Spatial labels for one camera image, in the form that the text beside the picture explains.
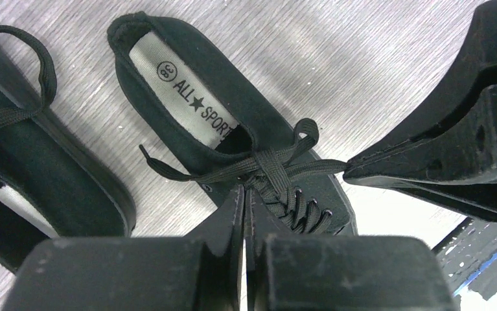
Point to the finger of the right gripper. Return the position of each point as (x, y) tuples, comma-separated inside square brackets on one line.
[(475, 201), (451, 137)]

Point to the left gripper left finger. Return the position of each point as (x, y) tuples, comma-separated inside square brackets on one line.
[(198, 271)]

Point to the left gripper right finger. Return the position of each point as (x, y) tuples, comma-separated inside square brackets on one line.
[(287, 271)]

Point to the black canvas shoe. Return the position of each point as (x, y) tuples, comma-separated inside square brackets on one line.
[(49, 167), (221, 128)]

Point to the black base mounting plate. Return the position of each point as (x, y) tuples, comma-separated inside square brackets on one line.
[(468, 257)]

